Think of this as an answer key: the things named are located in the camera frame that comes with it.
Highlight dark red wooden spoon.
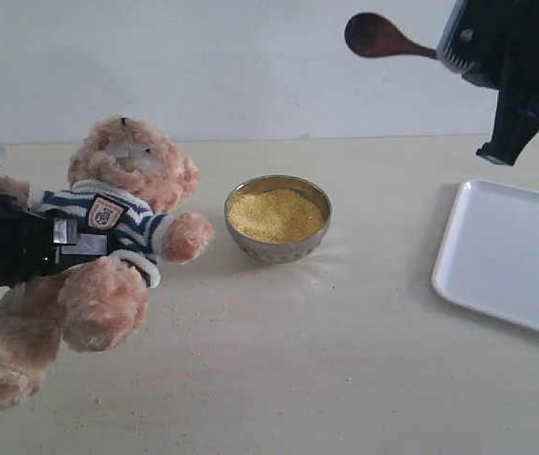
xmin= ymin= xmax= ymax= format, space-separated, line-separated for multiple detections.
xmin=344 ymin=12 xmax=438 ymax=60

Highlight metal bowl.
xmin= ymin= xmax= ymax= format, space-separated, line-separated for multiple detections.
xmin=225 ymin=174 xmax=332 ymax=264

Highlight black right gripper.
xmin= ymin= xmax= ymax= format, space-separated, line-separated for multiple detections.
xmin=476 ymin=1 xmax=539 ymax=166

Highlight yellow millet grains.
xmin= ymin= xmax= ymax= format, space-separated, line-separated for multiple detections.
xmin=228 ymin=189 xmax=325 ymax=244

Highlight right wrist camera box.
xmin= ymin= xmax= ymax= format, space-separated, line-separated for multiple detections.
xmin=437 ymin=0 xmax=512 ymax=90

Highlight pink teddy bear striped sweater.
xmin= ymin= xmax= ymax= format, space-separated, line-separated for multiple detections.
xmin=0 ymin=115 xmax=214 ymax=410

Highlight white rectangular plastic tray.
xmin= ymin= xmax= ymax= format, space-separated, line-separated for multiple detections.
xmin=432 ymin=179 xmax=539 ymax=333

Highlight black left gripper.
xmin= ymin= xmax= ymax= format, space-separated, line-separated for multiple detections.
xmin=0 ymin=194 xmax=108 ymax=285

